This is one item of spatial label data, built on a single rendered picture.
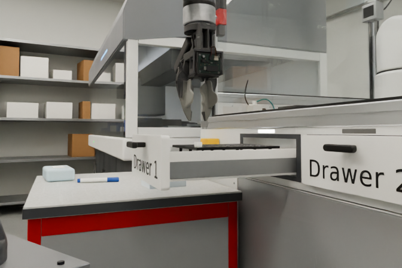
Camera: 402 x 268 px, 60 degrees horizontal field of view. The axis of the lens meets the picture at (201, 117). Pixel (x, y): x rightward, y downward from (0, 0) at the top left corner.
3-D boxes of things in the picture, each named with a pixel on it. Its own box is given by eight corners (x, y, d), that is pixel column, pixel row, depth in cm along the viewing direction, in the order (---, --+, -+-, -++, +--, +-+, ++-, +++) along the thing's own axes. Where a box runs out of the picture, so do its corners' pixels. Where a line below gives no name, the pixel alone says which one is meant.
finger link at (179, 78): (174, 96, 78) (180, 58, 79) (173, 97, 80) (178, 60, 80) (194, 100, 80) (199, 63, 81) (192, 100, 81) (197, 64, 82)
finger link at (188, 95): (185, 118, 74) (190, 75, 75) (176, 118, 80) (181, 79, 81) (198, 120, 75) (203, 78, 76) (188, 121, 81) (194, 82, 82)
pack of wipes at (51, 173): (75, 180, 125) (75, 167, 125) (46, 182, 120) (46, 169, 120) (68, 176, 138) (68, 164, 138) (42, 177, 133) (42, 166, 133)
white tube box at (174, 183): (149, 189, 106) (149, 176, 106) (140, 185, 114) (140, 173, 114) (186, 186, 112) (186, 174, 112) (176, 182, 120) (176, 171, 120)
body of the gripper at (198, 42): (192, 76, 73) (191, 19, 74) (178, 81, 81) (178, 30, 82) (224, 78, 76) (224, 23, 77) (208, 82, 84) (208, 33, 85)
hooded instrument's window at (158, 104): (124, 137, 162) (125, 41, 164) (90, 134, 326) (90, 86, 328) (319, 136, 206) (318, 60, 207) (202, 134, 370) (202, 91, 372)
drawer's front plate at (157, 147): (161, 191, 69) (161, 135, 69) (131, 174, 95) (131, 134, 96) (169, 191, 69) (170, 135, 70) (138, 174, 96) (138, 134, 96)
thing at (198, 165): (167, 182, 71) (167, 152, 71) (139, 169, 95) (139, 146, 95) (322, 173, 86) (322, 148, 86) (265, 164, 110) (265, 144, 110)
